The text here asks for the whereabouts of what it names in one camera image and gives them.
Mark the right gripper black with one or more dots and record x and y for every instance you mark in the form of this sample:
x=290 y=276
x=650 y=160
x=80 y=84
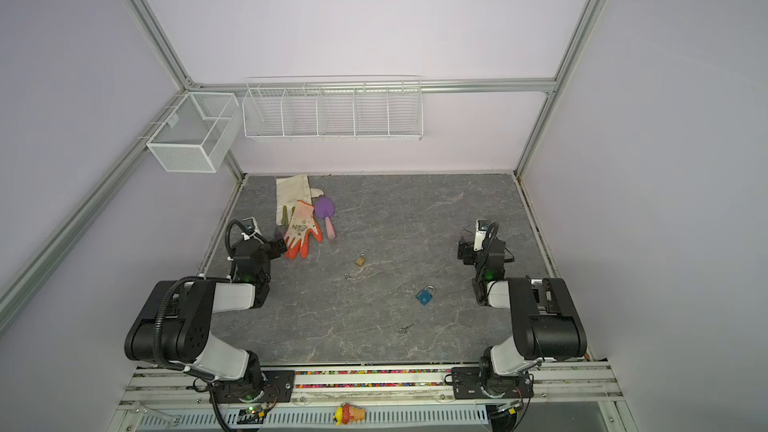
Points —
x=469 y=250

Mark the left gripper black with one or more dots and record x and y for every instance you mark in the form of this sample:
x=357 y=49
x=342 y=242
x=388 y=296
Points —
x=268 y=246

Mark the blue padlock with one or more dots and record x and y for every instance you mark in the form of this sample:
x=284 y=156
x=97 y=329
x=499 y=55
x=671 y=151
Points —
x=425 y=295

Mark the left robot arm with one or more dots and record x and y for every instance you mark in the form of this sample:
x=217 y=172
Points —
x=173 y=329

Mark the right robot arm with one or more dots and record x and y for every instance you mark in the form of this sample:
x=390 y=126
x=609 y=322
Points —
x=544 y=324

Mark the orange work glove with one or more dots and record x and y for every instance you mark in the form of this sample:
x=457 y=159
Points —
x=302 y=225

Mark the purple pink toy shovel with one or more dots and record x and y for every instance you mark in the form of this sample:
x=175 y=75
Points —
x=325 y=210

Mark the white mesh box basket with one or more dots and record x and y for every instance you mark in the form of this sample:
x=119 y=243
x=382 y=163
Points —
x=198 y=132

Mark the yellow red toy figure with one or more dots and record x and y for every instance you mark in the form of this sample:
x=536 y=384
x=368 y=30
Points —
x=347 y=414

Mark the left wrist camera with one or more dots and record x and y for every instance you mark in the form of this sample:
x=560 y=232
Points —
x=251 y=229

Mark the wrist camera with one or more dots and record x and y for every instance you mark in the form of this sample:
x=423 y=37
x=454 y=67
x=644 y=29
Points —
x=481 y=230
x=251 y=229

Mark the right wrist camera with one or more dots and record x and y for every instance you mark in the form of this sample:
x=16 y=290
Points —
x=481 y=230

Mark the white wire basket rack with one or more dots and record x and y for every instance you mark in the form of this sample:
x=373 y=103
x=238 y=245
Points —
x=333 y=107

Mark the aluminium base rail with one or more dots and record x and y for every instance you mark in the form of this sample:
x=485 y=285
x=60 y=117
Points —
x=409 y=384

